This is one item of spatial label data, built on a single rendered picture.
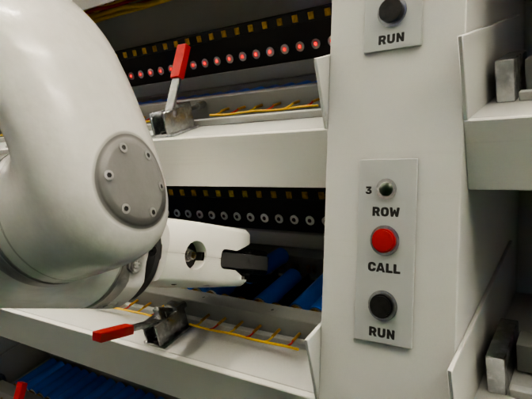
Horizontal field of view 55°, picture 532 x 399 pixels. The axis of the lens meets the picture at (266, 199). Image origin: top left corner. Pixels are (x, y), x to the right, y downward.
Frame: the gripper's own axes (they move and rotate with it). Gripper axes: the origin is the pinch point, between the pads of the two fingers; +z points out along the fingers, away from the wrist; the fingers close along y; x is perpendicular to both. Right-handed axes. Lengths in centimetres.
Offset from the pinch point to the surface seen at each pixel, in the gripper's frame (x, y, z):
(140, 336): 7.5, 8.4, -4.2
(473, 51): -13.3, -23.3, -9.6
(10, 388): 18.8, 42.9, 4.9
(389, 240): -1.6, -18.1, -8.9
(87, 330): 7.6, 15.4, -5.0
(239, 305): 3.7, -1.4, -1.7
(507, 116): -8.9, -25.2, -9.5
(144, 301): 4.3, 11.5, -1.2
